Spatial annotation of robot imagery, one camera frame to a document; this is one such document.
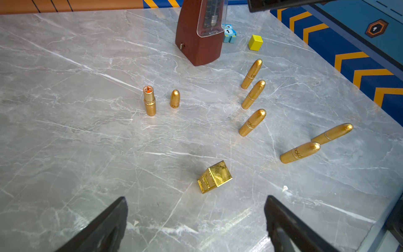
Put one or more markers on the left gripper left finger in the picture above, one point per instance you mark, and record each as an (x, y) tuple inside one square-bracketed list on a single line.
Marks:
[(104, 233)]

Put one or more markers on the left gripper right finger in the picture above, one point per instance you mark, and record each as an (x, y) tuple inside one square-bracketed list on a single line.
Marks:
[(286, 230)]

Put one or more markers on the gold lipstick base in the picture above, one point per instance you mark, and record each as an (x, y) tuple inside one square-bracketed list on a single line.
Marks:
[(149, 100)]

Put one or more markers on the gold lipstick cap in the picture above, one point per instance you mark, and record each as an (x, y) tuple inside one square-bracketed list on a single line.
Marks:
[(175, 99)]

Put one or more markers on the gold lipstick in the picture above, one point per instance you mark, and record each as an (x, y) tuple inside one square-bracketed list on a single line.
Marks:
[(253, 94), (252, 73), (253, 121), (300, 152), (333, 133)]

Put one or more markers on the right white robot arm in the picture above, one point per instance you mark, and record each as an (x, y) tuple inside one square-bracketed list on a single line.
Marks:
[(264, 5)]

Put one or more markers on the gold black square box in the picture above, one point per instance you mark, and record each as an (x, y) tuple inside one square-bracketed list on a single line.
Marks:
[(214, 177)]

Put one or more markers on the yellow green cube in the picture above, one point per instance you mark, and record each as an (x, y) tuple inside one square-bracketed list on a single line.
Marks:
[(255, 43)]

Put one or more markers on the blue owl toy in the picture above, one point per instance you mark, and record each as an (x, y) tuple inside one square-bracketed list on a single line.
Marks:
[(230, 35)]

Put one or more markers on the dark red metronome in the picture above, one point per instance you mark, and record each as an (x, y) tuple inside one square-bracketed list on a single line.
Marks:
[(199, 33)]

